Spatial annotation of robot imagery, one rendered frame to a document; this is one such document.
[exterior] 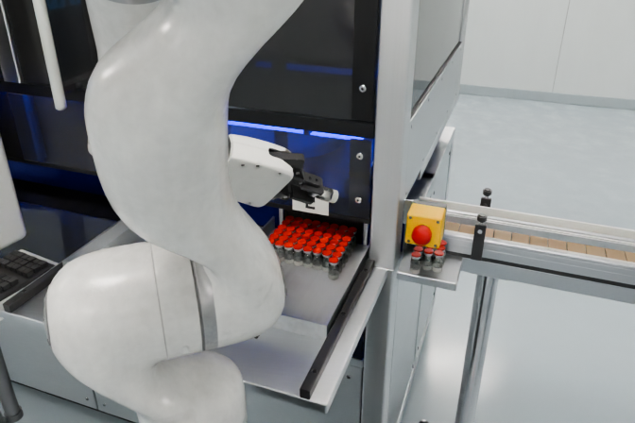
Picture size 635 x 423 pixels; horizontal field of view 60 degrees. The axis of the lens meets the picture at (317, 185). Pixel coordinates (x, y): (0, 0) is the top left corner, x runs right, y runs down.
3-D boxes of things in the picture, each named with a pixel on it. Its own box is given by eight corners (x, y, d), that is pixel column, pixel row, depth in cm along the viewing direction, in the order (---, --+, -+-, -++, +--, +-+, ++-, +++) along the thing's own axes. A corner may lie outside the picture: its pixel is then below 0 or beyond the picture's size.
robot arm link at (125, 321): (257, 447, 61) (245, 266, 50) (77, 499, 55) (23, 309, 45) (235, 371, 71) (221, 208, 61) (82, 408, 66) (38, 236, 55)
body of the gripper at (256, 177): (192, 197, 77) (261, 216, 83) (226, 158, 70) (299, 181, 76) (193, 155, 81) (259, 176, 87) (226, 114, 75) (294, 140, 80)
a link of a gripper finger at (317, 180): (284, 185, 80) (321, 196, 84) (297, 173, 78) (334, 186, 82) (283, 167, 82) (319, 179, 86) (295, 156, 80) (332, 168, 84)
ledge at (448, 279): (408, 246, 133) (409, 240, 132) (463, 257, 129) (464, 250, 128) (396, 279, 121) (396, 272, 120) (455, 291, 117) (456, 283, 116)
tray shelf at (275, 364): (143, 209, 150) (142, 203, 149) (394, 258, 128) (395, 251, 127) (-5, 315, 109) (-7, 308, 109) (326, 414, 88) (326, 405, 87)
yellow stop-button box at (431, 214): (411, 227, 122) (414, 198, 119) (444, 232, 119) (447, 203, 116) (403, 244, 115) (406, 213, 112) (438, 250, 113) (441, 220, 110)
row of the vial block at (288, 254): (268, 254, 126) (267, 237, 124) (343, 270, 120) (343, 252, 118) (264, 259, 124) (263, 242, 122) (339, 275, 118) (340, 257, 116)
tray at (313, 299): (273, 228, 137) (272, 215, 136) (374, 247, 129) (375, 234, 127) (202, 309, 108) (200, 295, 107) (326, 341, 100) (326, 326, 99)
